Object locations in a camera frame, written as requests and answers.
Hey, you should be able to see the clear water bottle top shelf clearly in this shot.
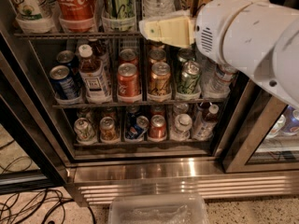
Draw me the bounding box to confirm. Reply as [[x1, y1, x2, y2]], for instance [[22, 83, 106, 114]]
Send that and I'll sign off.
[[143, 0, 175, 18]]

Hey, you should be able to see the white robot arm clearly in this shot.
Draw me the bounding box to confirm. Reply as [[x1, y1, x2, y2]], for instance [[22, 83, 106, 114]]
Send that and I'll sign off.
[[139, 0, 299, 108]]

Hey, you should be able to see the water bottle middle shelf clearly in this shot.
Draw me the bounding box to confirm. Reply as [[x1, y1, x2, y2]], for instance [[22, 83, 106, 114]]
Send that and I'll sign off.
[[201, 59, 238, 99]]

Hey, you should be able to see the green LaCroix can top shelf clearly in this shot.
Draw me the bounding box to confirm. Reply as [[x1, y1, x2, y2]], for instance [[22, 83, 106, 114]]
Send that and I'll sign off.
[[104, 0, 135, 32]]

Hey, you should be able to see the water bottle bottom shelf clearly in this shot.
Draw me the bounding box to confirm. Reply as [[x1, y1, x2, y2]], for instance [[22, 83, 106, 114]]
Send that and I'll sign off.
[[170, 114, 192, 141]]

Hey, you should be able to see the tea bottle bottom shelf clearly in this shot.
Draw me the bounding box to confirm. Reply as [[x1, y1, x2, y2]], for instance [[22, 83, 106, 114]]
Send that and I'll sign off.
[[192, 105, 219, 141]]

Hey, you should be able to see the tea bottle white cap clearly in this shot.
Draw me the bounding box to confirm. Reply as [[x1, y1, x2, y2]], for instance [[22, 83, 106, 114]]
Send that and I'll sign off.
[[78, 44, 111, 98]]

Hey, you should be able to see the red can bottom shelf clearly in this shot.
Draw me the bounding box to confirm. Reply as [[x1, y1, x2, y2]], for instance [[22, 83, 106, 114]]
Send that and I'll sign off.
[[149, 115, 166, 139]]

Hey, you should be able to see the red Coca-Cola can top shelf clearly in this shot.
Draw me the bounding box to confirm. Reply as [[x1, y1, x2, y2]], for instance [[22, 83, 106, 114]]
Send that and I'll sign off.
[[57, 0, 96, 33]]

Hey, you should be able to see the blue can middle shelf rear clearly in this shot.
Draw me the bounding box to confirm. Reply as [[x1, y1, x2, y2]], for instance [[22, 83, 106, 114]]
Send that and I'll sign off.
[[56, 50, 80, 79]]

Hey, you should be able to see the blue can shelf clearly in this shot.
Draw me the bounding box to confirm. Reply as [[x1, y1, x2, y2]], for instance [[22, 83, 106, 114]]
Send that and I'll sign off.
[[50, 65, 80, 105], [56, 50, 80, 79]]

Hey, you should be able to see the orange can bottom shelf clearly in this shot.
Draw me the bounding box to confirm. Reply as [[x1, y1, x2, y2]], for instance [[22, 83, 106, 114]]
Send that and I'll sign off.
[[100, 117, 119, 142]]

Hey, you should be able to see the blue can middle shelf front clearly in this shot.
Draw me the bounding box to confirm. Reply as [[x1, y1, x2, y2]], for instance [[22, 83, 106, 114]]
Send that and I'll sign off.
[[50, 65, 80, 105]]

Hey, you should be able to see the right glass fridge door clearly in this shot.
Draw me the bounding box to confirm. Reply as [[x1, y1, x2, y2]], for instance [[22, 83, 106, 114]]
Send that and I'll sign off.
[[214, 0, 299, 174]]

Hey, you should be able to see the stainless fridge base grille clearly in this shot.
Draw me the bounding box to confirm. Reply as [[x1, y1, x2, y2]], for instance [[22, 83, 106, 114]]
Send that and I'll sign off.
[[65, 158, 299, 206]]

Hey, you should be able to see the left open fridge door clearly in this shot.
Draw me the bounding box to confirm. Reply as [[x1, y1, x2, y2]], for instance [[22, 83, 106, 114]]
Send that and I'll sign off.
[[0, 0, 74, 194]]

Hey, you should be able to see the green can middle rear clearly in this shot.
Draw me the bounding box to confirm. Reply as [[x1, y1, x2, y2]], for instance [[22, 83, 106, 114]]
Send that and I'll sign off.
[[177, 49, 195, 68]]

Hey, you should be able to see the gold can middle rear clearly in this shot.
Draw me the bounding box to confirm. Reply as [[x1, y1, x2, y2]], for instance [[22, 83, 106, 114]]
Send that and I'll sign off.
[[148, 49, 166, 65]]

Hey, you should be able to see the green can middle front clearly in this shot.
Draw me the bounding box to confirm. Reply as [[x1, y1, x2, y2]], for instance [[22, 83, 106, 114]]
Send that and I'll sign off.
[[176, 61, 201, 100]]

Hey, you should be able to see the gold can middle front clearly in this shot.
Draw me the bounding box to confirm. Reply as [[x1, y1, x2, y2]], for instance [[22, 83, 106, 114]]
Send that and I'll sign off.
[[148, 62, 171, 102]]

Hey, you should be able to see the red can middle rear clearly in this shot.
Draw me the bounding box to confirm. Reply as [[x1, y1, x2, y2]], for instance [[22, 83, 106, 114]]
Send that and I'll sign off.
[[119, 49, 138, 66]]

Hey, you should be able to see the red Coke can middle front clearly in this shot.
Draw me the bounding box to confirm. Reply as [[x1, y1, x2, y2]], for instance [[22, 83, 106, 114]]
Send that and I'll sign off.
[[117, 63, 141, 102]]

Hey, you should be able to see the blue Pepsi can bottom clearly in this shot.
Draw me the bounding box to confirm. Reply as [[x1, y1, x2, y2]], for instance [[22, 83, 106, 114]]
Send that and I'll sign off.
[[125, 116, 150, 140]]

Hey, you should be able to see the green can bottom left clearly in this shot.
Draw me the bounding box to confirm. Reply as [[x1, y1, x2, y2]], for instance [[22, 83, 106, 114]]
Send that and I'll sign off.
[[74, 118, 96, 145]]

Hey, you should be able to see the white 7UP can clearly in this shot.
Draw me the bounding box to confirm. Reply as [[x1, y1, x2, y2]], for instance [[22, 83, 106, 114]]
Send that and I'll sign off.
[[10, 0, 56, 34]]

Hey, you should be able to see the clear plastic bin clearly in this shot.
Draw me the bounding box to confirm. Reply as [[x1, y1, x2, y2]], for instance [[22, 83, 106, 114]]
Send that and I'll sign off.
[[108, 194, 210, 224]]

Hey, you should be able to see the middle wire shelf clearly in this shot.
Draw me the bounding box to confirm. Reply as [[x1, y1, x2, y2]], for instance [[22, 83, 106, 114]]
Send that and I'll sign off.
[[52, 98, 226, 109]]

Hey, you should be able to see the wire shelf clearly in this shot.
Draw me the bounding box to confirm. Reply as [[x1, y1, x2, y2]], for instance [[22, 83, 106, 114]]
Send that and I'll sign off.
[[52, 98, 226, 109], [14, 32, 143, 40]]

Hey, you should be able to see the top wire shelf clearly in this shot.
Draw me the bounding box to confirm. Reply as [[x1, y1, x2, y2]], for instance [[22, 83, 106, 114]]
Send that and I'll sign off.
[[14, 32, 143, 40]]

